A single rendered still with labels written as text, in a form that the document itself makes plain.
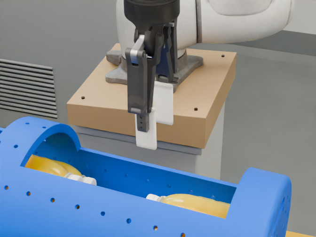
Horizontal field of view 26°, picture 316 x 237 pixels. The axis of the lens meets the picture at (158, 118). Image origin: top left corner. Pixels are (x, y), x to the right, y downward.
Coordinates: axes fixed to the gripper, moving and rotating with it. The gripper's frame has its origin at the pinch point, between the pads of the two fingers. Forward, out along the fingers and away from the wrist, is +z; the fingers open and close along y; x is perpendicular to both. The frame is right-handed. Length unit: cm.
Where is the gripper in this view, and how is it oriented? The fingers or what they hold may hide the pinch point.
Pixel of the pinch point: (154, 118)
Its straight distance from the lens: 101.1
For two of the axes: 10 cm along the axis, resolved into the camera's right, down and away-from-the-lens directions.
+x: 9.3, 1.8, -3.2
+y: -3.7, 5.1, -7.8
